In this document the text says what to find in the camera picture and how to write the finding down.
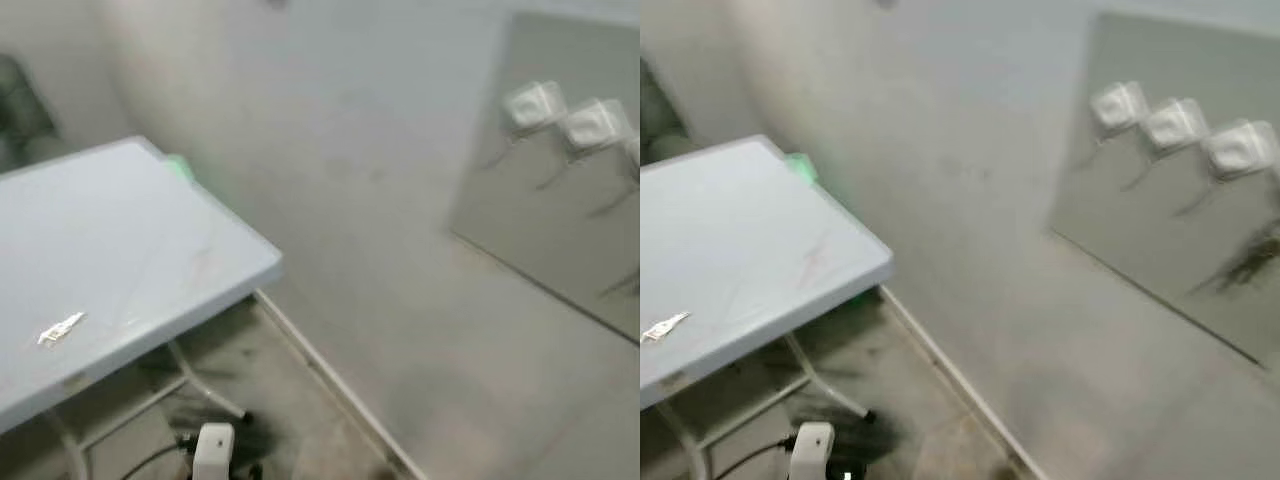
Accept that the grey wall board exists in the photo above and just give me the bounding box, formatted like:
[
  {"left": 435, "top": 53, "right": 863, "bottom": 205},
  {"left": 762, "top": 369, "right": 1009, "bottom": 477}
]
[
  {"left": 1049, "top": 11, "right": 1280, "bottom": 367},
  {"left": 449, "top": 11, "right": 641, "bottom": 342}
]

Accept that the white skirting board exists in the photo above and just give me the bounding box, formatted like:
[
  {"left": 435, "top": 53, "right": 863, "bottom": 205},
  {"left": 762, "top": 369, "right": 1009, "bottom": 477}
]
[
  {"left": 254, "top": 289, "right": 428, "bottom": 480},
  {"left": 879, "top": 285, "right": 1048, "bottom": 480}
]

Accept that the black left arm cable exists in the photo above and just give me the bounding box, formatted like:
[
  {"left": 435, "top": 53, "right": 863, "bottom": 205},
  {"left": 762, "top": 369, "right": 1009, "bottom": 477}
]
[
  {"left": 120, "top": 434, "right": 197, "bottom": 480},
  {"left": 715, "top": 434, "right": 797, "bottom": 480}
]

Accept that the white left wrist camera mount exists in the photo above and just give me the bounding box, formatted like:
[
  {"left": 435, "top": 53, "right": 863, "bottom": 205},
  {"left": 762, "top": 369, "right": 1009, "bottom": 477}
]
[
  {"left": 790, "top": 421, "right": 836, "bottom": 480},
  {"left": 192, "top": 423, "right": 237, "bottom": 480}
]

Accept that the grey folding table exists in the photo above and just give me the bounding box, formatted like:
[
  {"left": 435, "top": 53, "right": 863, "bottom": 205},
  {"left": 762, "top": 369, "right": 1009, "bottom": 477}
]
[
  {"left": 0, "top": 135, "right": 284, "bottom": 480},
  {"left": 640, "top": 134, "right": 895, "bottom": 480}
]

